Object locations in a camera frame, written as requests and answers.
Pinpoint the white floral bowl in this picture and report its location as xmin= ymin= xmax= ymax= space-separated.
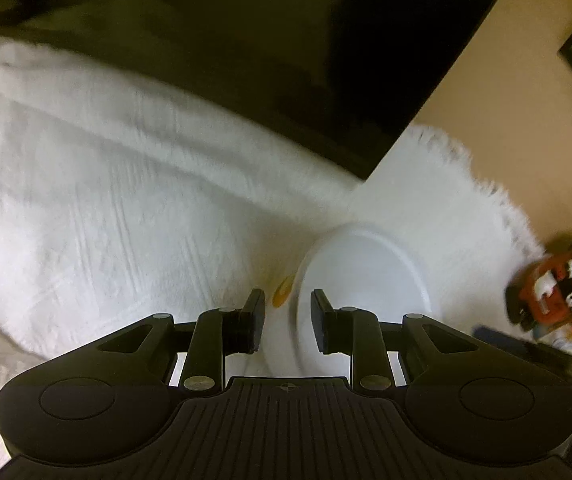
xmin=257 ymin=222 xmax=433 ymax=380

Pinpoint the red granola cereal bag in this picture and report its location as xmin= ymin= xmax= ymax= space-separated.
xmin=533 ymin=316 xmax=572 ymax=354

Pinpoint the red panda robot figure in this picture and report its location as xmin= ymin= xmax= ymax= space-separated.
xmin=505 ymin=246 xmax=572 ymax=332

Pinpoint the white towel cloth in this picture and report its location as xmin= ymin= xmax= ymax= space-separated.
xmin=0 ymin=37 xmax=549 ymax=480

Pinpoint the black induction cooktop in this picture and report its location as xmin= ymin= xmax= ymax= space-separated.
xmin=0 ymin=0 xmax=497 ymax=178

